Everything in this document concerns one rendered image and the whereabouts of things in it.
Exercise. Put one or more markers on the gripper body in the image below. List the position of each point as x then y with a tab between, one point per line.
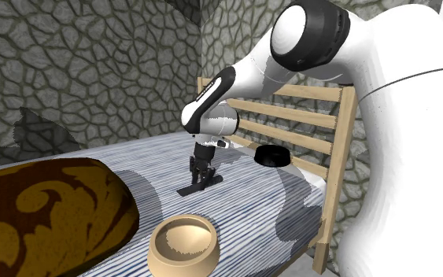
204	152

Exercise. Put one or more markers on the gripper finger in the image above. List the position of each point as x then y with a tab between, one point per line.
207	172
194	168

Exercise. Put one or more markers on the brown yellow patterned pillow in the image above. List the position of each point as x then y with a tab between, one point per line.
48	218

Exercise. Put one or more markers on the wooden bed with striped cover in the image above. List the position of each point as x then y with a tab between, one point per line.
244	199

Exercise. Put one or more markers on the beige bowl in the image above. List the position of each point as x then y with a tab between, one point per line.
184	253

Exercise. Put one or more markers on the black flat remote control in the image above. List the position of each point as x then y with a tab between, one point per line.
186	190

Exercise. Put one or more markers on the black bowl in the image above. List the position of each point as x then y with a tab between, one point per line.
272	156

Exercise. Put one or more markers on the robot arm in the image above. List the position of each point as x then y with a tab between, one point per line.
397	153

